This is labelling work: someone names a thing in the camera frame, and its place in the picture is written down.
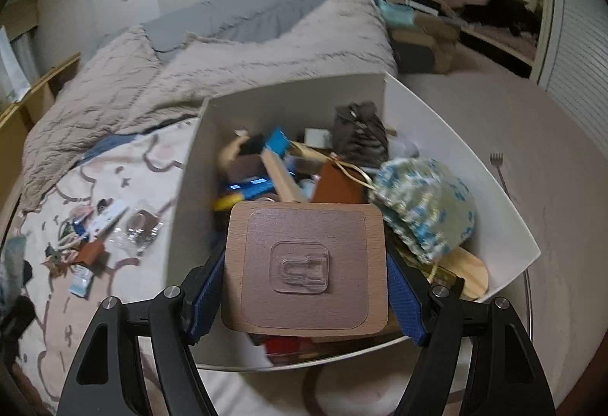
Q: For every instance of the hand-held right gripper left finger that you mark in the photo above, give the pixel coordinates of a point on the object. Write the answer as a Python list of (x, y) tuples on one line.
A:
[(209, 297)]

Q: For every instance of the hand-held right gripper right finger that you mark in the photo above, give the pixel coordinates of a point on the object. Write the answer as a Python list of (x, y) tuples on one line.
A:
[(403, 302)]

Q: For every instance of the square wooden block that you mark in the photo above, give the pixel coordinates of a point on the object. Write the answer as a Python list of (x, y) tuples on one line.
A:
[(304, 264)]

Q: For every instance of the white cardboard box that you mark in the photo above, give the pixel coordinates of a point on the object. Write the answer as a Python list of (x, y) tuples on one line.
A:
[(427, 112)]

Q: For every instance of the blue sachet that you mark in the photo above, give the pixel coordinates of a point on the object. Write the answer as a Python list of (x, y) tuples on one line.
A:
[(12, 264)]

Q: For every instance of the printed blanket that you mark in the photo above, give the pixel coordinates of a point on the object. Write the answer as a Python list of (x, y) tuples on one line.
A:
[(142, 273)]

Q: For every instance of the wooden paddle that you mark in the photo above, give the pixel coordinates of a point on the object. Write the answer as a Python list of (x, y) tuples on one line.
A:
[(468, 271)]

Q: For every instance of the blue white packet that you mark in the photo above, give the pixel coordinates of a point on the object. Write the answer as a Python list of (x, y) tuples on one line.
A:
[(81, 283)]

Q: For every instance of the brown leather pouch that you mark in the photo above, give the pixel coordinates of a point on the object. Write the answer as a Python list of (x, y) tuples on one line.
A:
[(92, 252)]

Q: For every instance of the clear plastic bag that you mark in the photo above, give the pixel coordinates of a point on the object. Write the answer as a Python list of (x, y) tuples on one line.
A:
[(124, 241)]

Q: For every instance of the yellow blue tube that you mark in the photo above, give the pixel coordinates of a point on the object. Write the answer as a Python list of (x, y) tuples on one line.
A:
[(242, 193)]

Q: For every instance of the white tag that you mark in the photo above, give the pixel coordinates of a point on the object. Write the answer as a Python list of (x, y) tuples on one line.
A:
[(111, 214)]

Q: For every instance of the metal back scratcher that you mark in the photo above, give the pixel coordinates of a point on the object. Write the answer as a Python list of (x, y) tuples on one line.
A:
[(498, 169)]

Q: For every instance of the small blue item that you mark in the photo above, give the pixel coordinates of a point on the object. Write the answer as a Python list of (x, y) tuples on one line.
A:
[(278, 143)]

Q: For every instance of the blue bed sheet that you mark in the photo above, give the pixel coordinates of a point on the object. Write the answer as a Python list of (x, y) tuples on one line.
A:
[(111, 145)]

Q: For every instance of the small white box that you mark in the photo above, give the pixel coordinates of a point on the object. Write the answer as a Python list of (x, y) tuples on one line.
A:
[(317, 138)]

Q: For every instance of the beige knitted blanket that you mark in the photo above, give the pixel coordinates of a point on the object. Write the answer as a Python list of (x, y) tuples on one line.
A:
[(95, 112)]

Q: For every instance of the wooden bedside shelf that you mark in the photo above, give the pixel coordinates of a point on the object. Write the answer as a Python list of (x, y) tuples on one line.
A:
[(42, 88)]

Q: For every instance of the brown cardboard box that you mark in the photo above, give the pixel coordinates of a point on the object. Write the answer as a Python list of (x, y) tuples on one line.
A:
[(422, 45)]

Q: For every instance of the grey curtain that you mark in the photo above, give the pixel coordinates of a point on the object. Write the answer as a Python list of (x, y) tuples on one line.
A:
[(16, 60)]

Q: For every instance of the wooden closet shelf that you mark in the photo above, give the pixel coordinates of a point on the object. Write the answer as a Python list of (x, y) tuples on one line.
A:
[(494, 41)]

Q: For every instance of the grey duvet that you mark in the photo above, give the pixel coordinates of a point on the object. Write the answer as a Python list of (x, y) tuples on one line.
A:
[(228, 17)]

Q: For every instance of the teal packet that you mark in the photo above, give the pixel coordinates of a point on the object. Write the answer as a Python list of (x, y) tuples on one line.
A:
[(396, 13)]

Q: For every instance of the black white box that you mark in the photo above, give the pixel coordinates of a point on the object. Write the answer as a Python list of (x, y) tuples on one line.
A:
[(422, 4)]

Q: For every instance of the white louvered door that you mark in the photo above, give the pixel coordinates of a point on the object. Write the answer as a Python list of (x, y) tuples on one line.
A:
[(574, 41)]

